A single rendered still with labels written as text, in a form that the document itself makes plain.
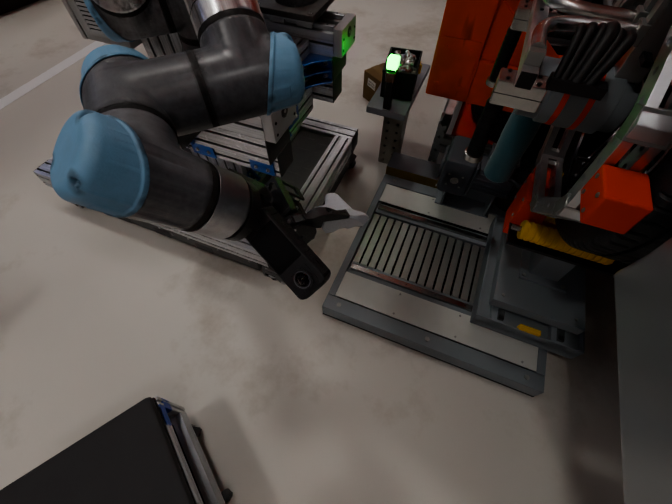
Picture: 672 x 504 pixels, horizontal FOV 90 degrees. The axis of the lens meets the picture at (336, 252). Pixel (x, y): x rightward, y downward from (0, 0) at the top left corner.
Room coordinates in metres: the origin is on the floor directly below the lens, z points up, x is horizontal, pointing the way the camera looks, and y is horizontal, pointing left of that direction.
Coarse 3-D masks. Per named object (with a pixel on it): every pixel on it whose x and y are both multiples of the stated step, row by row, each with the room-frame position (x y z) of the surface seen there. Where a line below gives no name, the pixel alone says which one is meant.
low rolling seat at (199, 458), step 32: (128, 416) 0.12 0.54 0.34; (160, 416) 0.12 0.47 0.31; (96, 448) 0.05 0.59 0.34; (128, 448) 0.05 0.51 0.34; (160, 448) 0.05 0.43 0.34; (192, 448) 0.06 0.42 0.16; (32, 480) -0.02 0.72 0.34; (64, 480) -0.02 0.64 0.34; (96, 480) -0.02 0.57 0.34; (128, 480) -0.02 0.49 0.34; (160, 480) -0.02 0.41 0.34; (192, 480) -0.02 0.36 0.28
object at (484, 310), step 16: (496, 224) 0.90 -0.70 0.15; (496, 240) 0.81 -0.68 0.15; (496, 256) 0.73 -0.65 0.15; (480, 272) 0.69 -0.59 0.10; (480, 288) 0.59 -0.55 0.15; (480, 304) 0.52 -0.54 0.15; (480, 320) 0.46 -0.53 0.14; (496, 320) 0.45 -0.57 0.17; (512, 320) 0.46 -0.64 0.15; (528, 320) 0.46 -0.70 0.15; (512, 336) 0.41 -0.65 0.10; (528, 336) 0.40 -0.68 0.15; (544, 336) 0.40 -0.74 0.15; (560, 336) 0.39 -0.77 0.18; (576, 336) 0.40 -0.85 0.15; (560, 352) 0.35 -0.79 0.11; (576, 352) 0.34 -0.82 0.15
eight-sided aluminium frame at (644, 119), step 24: (624, 0) 0.91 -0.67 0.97; (648, 96) 0.49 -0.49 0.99; (648, 120) 0.46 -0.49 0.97; (552, 144) 0.81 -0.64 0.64; (624, 144) 0.46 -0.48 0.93; (648, 144) 0.45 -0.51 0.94; (552, 168) 0.76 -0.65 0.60; (624, 168) 0.47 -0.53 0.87; (552, 192) 0.65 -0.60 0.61; (576, 192) 0.47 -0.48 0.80; (552, 216) 0.56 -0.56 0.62; (576, 216) 0.45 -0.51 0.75
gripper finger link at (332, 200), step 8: (328, 200) 0.32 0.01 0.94; (336, 200) 0.33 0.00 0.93; (336, 208) 0.31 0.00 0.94; (344, 208) 0.31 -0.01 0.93; (352, 216) 0.29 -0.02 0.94; (360, 216) 0.30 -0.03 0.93; (368, 216) 0.32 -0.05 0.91; (328, 224) 0.28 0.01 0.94; (336, 224) 0.28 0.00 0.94; (344, 224) 0.29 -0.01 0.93; (352, 224) 0.29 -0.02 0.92; (360, 224) 0.30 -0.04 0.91; (328, 232) 0.28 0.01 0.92
